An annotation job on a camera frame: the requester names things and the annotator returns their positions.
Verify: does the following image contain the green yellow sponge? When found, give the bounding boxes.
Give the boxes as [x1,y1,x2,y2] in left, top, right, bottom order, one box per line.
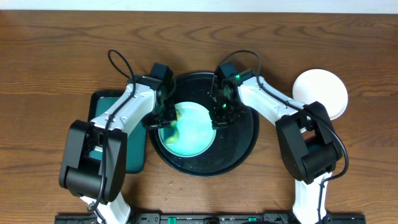
[164,109,181,144]

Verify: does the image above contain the mint green plate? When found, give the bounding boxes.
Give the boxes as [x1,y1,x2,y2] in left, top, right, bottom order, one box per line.
[158,101,216,157]

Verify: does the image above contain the white plate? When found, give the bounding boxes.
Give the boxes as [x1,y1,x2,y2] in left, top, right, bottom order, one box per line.
[292,69,348,120]

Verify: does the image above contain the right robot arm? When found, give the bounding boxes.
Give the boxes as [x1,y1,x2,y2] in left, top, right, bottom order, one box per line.
[210,62,347,223]

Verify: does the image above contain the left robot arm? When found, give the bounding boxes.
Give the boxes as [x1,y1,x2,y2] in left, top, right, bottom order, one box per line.
[59,63,177,223]

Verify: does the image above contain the round black serving tray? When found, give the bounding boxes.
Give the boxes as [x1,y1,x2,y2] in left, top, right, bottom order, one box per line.
[149,72,259,177]

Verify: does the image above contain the black rectangular sponge tray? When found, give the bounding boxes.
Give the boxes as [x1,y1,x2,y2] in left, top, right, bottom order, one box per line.
[88,90,146,174]

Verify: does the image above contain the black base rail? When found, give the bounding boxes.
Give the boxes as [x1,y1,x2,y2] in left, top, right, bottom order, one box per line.
[54,212,366,224]

